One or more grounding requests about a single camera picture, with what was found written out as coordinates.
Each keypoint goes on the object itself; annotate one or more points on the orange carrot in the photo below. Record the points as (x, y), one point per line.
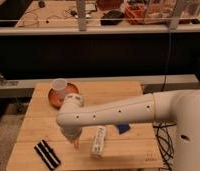
(76, 144)

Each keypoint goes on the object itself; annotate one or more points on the black bag on bench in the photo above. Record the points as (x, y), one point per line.
(112, 17)

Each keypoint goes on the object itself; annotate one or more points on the orange crate on bench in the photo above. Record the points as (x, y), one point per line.
(134, 15)

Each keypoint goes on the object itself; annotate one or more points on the white paper cup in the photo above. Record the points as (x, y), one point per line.
(59, 85)

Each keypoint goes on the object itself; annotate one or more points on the orange plate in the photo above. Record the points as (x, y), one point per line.
(53, 98)

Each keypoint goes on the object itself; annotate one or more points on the grey metal post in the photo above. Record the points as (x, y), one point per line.
(80, 4)

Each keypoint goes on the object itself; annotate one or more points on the black white striped eraser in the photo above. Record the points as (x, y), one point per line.
(47, 155)

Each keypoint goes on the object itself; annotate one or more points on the white tube bottle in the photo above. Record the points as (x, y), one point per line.
(98, 142)

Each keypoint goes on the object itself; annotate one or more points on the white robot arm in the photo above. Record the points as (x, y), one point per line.
(181, 107)

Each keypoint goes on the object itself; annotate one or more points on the blue sponge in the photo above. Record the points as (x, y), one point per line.
(122, 128)

